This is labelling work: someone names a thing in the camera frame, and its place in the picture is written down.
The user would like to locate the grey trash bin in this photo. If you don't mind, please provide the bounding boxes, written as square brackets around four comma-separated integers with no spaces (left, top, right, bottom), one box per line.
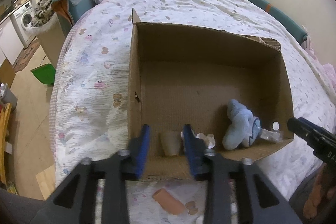
[1,83,18,110]

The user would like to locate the orange tan sock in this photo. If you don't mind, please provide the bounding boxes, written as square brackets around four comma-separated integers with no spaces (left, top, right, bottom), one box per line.
[152,188,186,215]

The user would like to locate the white soft cloth bundle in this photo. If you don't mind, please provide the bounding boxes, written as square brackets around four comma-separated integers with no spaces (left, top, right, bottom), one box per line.
[259,128,284,143]

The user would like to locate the person's right hand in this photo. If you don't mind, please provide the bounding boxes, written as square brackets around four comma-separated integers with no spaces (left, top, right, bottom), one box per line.
[303,164,335,219]

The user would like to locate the grey trouser leg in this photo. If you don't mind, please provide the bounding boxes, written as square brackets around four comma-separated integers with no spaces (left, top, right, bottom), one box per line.
[0,189,45,224]

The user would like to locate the teal bolster pillow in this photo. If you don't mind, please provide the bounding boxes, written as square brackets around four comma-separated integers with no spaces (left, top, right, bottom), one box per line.
[248,0,307,45]

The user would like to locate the pink blanket edge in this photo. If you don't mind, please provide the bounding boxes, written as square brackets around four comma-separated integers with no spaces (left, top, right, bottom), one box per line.
[301,35,335,89]

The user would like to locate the flat cardboard sheet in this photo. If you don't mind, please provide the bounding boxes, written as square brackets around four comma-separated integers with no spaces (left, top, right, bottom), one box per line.
[0,59,15,88]

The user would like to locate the light blue plush toy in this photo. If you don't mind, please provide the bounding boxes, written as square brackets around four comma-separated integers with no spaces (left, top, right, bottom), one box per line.
[222,99,261,150]

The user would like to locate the beige laundry box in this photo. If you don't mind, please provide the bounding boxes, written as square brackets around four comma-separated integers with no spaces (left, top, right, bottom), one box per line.
[27,13,72,68]

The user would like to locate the white washing machine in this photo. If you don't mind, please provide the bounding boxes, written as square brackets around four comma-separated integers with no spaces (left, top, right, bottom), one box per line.
[10,1,35,44]

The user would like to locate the white kitchen cabinets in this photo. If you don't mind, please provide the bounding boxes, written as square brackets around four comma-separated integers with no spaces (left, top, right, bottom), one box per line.
[0,18,23,65]

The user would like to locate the teal orange cushion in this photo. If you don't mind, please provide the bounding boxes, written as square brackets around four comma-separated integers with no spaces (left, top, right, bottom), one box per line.
[51,0,96,36]

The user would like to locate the cream ruffled scrunchie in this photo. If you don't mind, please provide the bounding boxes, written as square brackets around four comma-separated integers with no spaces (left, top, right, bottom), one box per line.
[193,132,216,149]

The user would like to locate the green plastic bin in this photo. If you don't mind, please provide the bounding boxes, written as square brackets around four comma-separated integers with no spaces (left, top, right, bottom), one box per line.
[31,64,56,85]

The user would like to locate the yellow red wooden rack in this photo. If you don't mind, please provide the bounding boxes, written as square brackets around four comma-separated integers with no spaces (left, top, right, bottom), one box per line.
[0,103,12,185]

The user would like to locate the open cardboard box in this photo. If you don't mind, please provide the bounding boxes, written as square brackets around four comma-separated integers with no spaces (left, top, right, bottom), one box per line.
[127,12,294,180]

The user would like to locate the patterned floor rug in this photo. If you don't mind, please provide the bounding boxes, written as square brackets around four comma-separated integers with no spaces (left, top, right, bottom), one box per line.
[13,38,40,73]

